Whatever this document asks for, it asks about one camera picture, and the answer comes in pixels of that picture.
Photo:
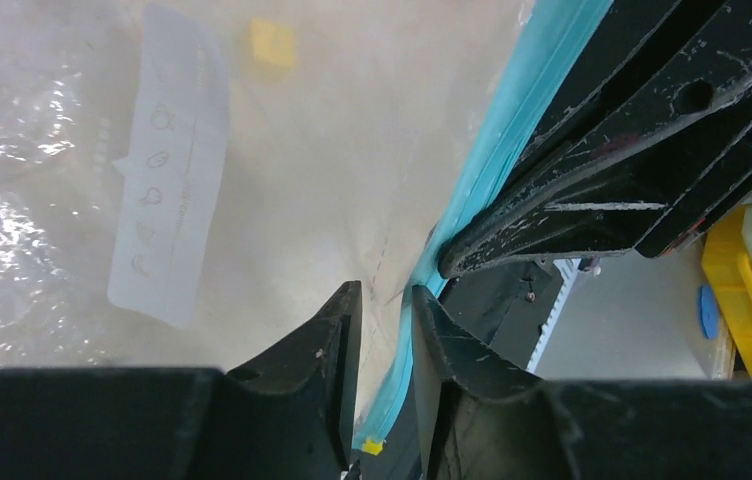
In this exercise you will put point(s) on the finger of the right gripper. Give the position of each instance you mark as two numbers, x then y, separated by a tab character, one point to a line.
645	146

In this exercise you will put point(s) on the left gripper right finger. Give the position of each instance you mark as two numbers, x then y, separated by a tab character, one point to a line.
477	417

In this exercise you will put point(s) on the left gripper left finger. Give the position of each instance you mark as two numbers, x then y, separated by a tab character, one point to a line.
295	401

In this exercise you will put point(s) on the clear zip top bag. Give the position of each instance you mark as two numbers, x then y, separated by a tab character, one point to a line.
164	199

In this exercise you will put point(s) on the yellow cube block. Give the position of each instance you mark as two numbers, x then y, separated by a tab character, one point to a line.
272	44

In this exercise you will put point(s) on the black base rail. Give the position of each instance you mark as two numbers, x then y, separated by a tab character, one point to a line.
506	306

